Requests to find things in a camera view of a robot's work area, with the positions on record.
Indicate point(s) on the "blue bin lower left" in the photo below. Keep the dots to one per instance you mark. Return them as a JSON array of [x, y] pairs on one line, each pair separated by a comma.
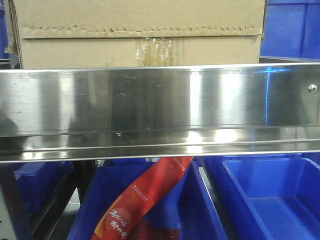
[[38, 180]]

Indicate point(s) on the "red snack bag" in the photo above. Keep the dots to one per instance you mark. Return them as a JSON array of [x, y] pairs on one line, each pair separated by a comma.
[[139, 197]]

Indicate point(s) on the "stainless steel shelf rail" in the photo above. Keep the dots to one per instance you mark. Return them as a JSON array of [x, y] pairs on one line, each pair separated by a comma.
[[105, 113]]

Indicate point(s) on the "blue bin with red bag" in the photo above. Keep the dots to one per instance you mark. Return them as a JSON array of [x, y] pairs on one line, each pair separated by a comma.
[[186, 213]]

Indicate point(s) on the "brown cardboard carton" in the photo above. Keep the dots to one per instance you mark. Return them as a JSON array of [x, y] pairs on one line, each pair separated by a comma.
[[49, 34]]

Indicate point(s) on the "empty blue bin lower right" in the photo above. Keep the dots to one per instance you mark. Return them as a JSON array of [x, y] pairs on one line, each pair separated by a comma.
[[272, 197]]

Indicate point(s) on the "blue bin upper left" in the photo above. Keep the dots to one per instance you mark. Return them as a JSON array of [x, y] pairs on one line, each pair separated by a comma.
[[3, 32]]

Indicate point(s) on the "blue bin upper right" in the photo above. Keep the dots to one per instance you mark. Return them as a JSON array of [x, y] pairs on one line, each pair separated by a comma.
[[292, 29]]

